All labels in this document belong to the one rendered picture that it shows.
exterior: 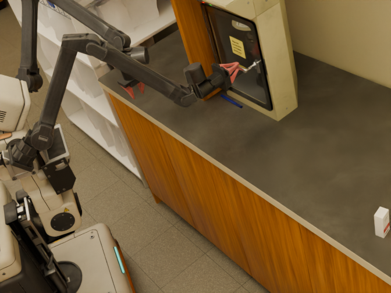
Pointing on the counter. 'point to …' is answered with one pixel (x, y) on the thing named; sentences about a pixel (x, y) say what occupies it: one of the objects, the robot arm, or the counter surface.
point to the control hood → (235, 7)
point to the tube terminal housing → (275, 58)
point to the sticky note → (237, 47)
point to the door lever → (246, 68)
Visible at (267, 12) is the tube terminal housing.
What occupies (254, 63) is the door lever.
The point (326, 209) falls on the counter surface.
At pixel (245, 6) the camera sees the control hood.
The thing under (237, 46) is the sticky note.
